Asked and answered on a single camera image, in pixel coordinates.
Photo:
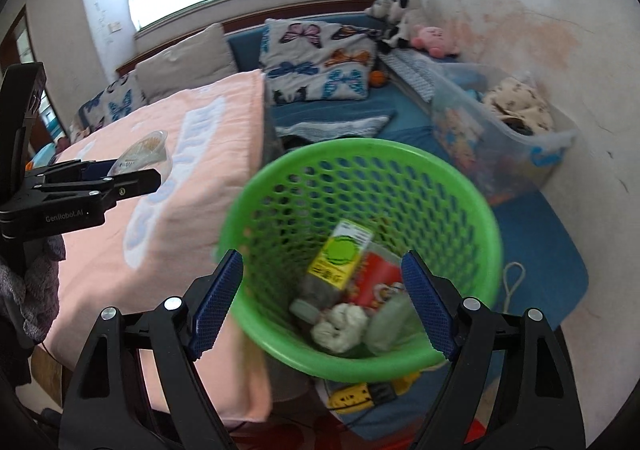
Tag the person's left hand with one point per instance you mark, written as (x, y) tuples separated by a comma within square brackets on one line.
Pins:
[(45, 280)]

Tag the orange ball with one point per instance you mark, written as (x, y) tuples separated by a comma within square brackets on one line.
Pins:
[(377, 79)]

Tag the white wall switch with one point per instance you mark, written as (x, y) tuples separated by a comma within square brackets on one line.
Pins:
[(115, 27)]

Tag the white tissue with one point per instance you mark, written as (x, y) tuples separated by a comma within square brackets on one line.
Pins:
[(340, 325)]

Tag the beige pillow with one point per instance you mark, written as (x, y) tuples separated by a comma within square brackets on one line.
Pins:
[(185, 60)]

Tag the cream patterned cloth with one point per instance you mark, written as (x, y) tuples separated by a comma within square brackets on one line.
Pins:
[(520, 102)]

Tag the wooden headboard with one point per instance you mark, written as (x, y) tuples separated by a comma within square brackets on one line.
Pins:
[(300, 10)]

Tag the grey white plush toy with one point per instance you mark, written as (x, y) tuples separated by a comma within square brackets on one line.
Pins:
[(380, 7)]

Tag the black white cow plush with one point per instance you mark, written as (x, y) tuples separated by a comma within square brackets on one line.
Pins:
[(402, 15)]

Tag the butterfly print pillow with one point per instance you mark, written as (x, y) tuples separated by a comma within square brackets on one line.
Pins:
[(115, 105)]

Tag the pink blanket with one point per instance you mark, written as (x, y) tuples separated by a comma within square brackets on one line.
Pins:
[(200, 230)]

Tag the yellow power strip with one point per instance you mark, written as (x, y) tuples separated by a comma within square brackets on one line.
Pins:
[(360, 394)]

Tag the clear plastic storage box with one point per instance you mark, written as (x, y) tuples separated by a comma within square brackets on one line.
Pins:
[(475, 150)]

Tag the clear jelly cup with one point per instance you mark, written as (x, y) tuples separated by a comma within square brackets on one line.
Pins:
[(142, 150)]

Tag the pink plush toy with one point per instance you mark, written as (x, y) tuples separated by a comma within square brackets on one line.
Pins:
[(434, 41)]

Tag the green plastic mesh basket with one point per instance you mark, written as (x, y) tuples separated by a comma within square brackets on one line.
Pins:
[(375, 365)]

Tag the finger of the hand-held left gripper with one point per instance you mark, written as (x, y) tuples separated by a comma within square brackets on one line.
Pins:
[(95, 171), (135, 182)]

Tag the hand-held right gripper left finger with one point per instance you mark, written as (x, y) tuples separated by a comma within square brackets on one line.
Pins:
[(217, 305)]

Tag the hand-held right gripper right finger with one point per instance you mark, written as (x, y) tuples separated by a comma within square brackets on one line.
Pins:
[(430, 310)]

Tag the blue mattress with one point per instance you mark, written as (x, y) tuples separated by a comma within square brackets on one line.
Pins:
[(410, 115)]

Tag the red paper cup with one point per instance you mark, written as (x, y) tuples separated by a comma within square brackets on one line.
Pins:
[(375, 275)]

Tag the grey striped cloth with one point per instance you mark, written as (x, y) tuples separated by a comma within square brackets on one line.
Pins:
[(412, 72)]

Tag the grey white knit cloth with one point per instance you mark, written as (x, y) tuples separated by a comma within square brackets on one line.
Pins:
[(335, 126)]

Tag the yellow green label bottle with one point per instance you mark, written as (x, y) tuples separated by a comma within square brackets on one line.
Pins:
[(340, 255)]

